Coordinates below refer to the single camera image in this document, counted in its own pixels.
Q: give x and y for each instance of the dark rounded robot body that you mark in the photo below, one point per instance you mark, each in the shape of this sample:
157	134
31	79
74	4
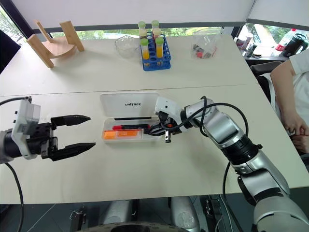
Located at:
132	227

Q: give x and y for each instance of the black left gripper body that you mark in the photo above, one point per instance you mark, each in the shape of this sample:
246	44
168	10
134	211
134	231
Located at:
42	133

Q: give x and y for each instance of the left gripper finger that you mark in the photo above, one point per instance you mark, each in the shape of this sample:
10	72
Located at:
72	119
74	148

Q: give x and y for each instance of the green-capped tube orange liquid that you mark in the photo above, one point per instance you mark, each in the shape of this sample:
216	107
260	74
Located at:
144	49
159	48

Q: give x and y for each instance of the person's white shirt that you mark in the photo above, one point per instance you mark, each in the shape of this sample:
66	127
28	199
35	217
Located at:
301	82

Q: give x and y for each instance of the silver rounded robot leg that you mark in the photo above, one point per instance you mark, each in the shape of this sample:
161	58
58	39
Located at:
117	213
184	212

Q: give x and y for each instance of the green-capped tube beige liquid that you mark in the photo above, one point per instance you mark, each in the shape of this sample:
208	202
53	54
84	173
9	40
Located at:
142	29
155	24

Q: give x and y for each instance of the wooden curved stand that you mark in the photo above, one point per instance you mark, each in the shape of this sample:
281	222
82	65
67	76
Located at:
58	47

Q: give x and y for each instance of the black marker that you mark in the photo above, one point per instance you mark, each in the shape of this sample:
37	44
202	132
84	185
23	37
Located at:
135	118

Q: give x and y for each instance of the red marker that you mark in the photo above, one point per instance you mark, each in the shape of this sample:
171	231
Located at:
130	126

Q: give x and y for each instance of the white paper cup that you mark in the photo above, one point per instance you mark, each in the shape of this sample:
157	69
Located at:
247	41

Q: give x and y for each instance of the black office chair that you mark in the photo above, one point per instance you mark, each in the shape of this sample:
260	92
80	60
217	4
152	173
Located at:
264	72

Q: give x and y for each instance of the person's bare forearm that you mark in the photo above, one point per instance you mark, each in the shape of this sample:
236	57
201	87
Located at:
281	91

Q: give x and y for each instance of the blue test tube rack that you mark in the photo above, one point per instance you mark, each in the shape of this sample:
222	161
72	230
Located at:
150	64

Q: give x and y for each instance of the dark green kettle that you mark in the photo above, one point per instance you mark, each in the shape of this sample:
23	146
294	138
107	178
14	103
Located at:
295	44

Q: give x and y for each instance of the black metal bracket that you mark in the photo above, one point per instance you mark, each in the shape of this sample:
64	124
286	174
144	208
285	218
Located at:
212	206
77	218

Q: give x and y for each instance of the red-label plastic bottle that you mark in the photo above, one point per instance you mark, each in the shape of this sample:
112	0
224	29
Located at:
285	41

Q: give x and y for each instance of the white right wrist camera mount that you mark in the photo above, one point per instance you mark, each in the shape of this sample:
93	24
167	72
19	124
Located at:
169	106

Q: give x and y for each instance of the clear bag of small parts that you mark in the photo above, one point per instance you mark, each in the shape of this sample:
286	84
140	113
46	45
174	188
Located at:
204	48

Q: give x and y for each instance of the clear glass bowl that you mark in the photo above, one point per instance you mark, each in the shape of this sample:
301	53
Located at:
126	47

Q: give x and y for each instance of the orange eraser box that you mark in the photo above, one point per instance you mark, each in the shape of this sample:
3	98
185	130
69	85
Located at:
120	134

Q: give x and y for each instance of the person's bare hand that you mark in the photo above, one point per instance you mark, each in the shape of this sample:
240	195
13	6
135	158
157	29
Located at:
303	143

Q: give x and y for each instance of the beige-capped test tube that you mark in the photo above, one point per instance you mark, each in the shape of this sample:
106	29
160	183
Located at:
157	33

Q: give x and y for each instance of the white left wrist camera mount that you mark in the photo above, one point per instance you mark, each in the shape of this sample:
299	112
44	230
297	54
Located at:
23	120

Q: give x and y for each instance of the person's hand with ring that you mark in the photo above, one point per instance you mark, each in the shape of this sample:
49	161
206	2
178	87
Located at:
295	125

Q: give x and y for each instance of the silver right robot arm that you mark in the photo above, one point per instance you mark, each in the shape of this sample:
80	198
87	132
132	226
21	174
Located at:
229	125

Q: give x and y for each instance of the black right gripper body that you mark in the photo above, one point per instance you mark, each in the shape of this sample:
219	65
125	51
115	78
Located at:
172	126

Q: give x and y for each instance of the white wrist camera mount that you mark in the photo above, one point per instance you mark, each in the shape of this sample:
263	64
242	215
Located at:
23	120
169	106

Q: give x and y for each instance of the white plastic pencil case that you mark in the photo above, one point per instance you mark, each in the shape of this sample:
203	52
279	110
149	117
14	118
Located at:
130	106

